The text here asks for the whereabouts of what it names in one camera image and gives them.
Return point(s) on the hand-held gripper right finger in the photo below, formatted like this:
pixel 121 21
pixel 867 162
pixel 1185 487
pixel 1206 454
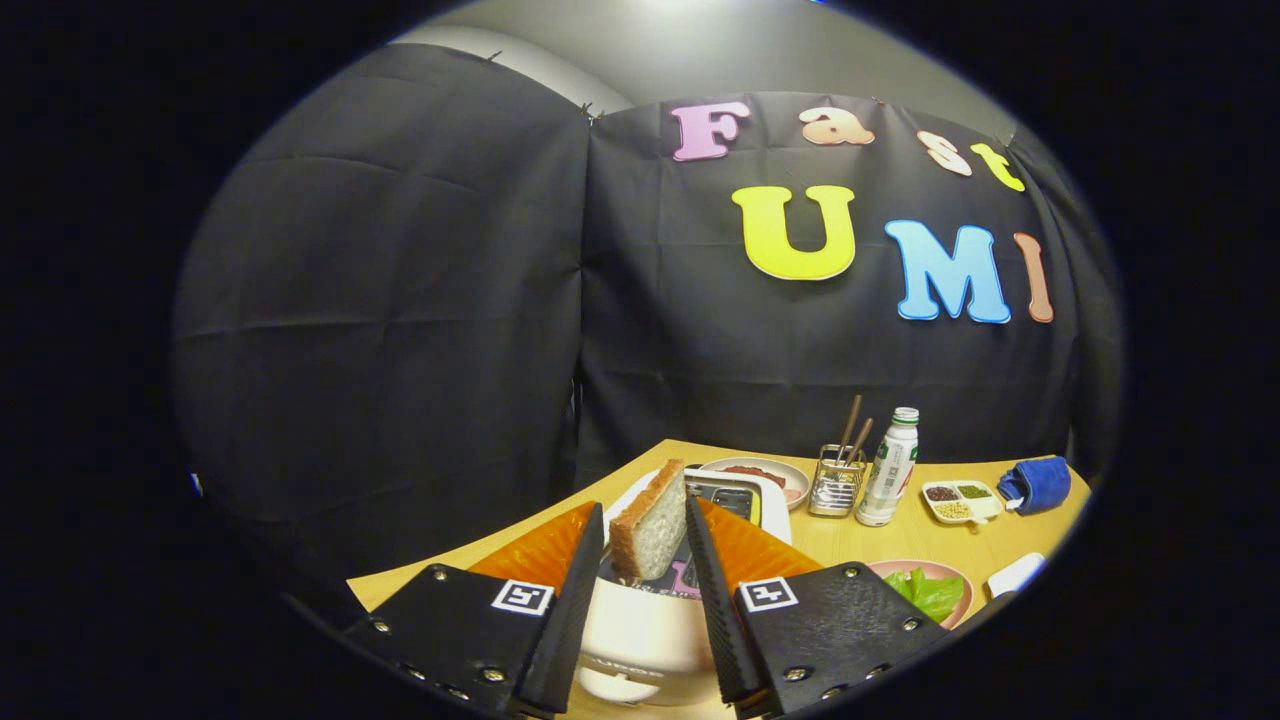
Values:
pixel 715 610

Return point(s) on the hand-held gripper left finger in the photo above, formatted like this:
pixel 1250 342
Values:
pixel 575 610

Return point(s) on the toasted bread slice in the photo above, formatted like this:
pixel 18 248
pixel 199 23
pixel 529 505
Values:
pixel 655 525

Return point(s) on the white toaster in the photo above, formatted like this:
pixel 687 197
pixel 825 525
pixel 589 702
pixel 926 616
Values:
pixel 645 630

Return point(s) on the red meat slices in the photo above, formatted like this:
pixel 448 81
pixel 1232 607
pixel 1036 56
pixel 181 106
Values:
pixel 755 474

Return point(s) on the small white round plate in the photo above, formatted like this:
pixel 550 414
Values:
pixel 795 480

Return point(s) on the green lettuce leaf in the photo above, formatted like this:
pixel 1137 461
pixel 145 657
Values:
pixel 930 595

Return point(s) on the white bottle green cap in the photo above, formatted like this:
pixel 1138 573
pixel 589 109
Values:
pixel 888 480

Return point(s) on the pink plate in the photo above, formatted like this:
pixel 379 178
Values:
pixel 962 580

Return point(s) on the pile of dark beans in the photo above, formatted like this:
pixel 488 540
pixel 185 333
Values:
pixel 942 493

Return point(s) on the pile of yellow soybeans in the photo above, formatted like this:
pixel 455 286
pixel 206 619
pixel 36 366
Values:
pixel 953 510

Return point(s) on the pile of green beans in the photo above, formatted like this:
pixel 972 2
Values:
pixel 974 491

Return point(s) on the white divided dish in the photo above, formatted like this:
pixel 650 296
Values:
pixel 985 508

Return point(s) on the white rectangular plate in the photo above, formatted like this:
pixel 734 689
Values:
pixel 1017 575

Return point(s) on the blue towel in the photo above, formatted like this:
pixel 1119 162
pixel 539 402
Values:
pixel 1040 485

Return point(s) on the black backdrop cloth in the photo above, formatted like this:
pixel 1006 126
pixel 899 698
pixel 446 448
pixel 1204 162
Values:
pixel 400 300

